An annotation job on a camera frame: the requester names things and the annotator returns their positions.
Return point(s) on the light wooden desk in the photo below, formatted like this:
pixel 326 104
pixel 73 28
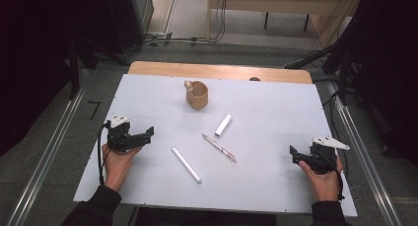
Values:
pixel 279 2

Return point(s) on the black metal stand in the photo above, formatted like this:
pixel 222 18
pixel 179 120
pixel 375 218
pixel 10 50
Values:
pixel 75 74
pixel 343 81

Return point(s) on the short thick white marker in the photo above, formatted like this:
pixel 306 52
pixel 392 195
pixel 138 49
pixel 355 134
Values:
pixel 223 125

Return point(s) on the black curtain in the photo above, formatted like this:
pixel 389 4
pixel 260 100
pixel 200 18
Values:
pixel 387 55
pixel 33 55

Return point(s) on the dark cabinet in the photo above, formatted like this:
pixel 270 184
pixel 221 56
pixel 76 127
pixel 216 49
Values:
pixel 131 15

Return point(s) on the person's right hand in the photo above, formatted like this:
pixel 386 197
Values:
pixel 325 186

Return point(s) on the person's left hand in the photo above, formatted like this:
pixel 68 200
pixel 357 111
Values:
pixel 116 166

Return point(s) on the long white pen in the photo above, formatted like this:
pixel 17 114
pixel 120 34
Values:
pixel 185 164

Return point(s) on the metal floor rail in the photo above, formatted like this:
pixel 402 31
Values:
pixel 363 153
pixel 49 153

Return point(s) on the grey power strip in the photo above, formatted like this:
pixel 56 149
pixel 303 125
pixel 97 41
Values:
pixel 159 37

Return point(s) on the tan bear pen holder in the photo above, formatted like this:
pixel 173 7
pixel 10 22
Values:
pixel 197 99

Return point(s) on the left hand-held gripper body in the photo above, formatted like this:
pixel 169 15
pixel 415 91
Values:
pixel 119 137

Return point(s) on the light wooden table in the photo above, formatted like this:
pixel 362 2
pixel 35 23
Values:
pixel 213 70

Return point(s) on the person's dark lap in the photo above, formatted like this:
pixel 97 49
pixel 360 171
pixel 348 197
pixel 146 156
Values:
pixel 203 217

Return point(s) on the clear thin pen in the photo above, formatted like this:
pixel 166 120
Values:
pixel 218 147

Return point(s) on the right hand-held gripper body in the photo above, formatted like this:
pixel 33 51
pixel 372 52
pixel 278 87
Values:
pixel 323 158

